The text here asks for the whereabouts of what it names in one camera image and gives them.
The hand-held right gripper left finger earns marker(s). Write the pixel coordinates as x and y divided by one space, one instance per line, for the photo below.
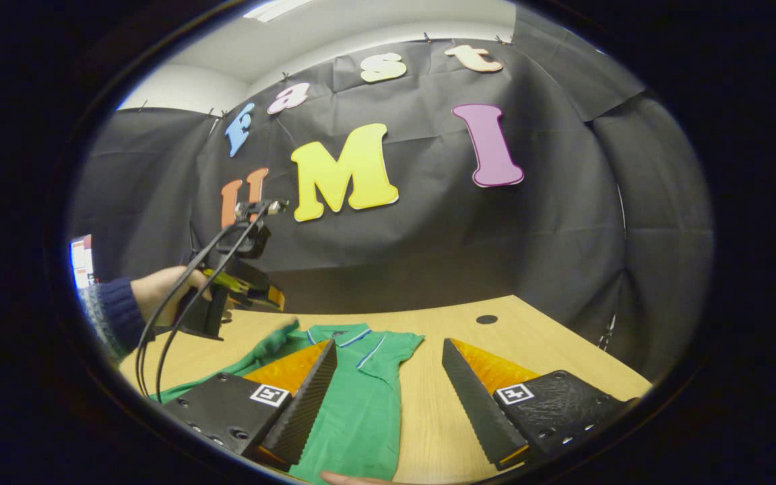
307 411

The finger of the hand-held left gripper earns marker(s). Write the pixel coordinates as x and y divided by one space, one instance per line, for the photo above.
253 286

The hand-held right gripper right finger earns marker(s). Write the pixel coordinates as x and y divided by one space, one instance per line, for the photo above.
475 404

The green T-shirt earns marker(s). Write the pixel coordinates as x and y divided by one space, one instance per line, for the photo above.
361 417

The black backdrop cloth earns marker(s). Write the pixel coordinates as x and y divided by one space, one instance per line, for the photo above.
462 236

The computer monitor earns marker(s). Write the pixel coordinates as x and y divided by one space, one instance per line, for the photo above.
81 263

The ceiling light panel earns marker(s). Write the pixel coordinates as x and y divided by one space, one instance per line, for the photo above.
277 9

